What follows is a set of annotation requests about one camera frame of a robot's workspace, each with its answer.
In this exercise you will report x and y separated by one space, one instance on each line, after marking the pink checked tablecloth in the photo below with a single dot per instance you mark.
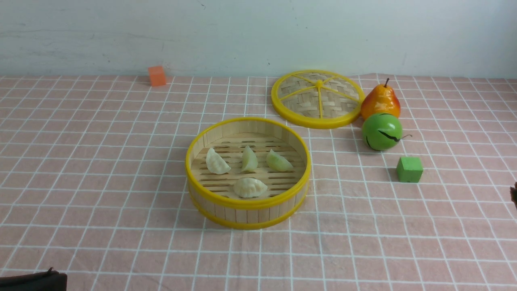
93 185

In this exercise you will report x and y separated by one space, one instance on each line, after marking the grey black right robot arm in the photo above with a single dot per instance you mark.
513 194

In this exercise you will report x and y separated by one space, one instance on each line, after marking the greenish crescent dumpling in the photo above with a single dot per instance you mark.
278 162

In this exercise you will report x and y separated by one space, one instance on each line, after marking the woven steamer lid yellow rim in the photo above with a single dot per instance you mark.
317 99

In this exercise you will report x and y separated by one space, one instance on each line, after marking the orange yellow toy pear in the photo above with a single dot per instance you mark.
382 99

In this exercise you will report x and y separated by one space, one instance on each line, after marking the round pleated white dumpling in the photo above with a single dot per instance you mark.
249 187

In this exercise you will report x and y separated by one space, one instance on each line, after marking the green foam cube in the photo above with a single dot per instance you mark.
409 169

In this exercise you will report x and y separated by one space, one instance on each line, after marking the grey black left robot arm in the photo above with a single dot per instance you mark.
50 280

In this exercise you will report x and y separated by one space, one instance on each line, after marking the orange foam cube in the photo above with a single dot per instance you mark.
157 76

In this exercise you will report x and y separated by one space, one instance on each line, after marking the bamboo steamer tray yellow rims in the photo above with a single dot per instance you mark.
213 195

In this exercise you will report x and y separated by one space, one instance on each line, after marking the green toy apple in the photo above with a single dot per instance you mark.
382 131

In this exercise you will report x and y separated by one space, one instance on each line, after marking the pale green crescent dumpling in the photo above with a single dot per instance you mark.
249 160

